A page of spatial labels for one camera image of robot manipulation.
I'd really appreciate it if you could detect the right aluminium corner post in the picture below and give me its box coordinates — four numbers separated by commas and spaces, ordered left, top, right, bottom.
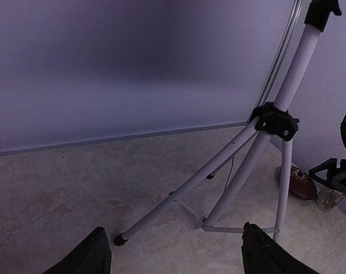
254, 0, 303, 108

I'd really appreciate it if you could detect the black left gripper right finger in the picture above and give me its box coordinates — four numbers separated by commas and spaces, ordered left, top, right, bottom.
241, 222, 316, 274

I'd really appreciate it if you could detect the floral ceramic mug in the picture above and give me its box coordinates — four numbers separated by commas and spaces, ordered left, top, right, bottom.
315, 187, 346, 212

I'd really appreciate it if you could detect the red floral coaster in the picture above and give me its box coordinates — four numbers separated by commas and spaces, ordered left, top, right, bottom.
289, 166, 317, 200

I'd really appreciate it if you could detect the white perforated music stand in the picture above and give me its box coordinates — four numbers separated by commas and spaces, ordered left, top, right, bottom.
113, 1, 342, 246

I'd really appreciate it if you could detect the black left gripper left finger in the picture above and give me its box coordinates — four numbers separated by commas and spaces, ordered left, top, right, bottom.
44, 227, 112, 274

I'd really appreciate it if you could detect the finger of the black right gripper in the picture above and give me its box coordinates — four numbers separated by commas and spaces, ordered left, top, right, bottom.
309, 158, 346, 194

